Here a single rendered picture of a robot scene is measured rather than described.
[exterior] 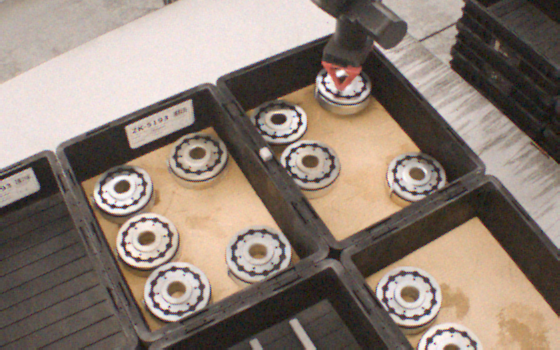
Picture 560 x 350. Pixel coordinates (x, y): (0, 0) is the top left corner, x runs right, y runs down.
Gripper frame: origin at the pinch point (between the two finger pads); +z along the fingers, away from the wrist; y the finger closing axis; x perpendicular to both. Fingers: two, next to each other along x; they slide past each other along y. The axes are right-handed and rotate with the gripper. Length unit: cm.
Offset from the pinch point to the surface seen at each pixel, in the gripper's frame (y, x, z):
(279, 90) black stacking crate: -3.2, 11.3, 5.1
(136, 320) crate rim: -58, 9, 0
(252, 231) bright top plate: -33.9, 2.7, 5.4
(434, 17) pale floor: 140, 0, 83
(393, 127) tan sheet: -1.8, -10.9, 6.3
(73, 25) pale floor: 78, 136, 90
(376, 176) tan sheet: -13.7, -11.5, 6.8
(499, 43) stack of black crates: 69, -27, 33
